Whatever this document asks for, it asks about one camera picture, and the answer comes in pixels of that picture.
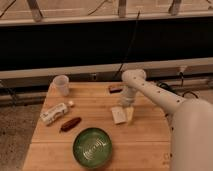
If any translucent plastic cup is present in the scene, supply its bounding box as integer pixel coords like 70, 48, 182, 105
53, 75, 69, 96

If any translucent yellowish gripper finger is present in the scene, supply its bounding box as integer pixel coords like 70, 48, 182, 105
125, 106, 134, 123

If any white plastic bottle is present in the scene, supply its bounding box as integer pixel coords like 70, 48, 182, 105
40, 101, 74, 126

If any brown black brush block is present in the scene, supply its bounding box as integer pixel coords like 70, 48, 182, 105
108, 84, 123, 93

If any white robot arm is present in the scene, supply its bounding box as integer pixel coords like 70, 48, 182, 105
121, 69, 213, 171

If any green glass bowl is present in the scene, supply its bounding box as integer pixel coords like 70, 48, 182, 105
72, 127, 112, 169

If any black cable on floor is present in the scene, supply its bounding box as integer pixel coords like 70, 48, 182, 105
155, 71, 201, 101

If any black hanging cable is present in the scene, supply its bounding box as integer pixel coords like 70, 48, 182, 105
110, 10, 141, 82

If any brown sausage-shaped object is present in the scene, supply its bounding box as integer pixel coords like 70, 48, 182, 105
60, 117, 81, 132

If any white sponge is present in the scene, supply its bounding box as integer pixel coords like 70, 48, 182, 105
111, 107, 127, 124

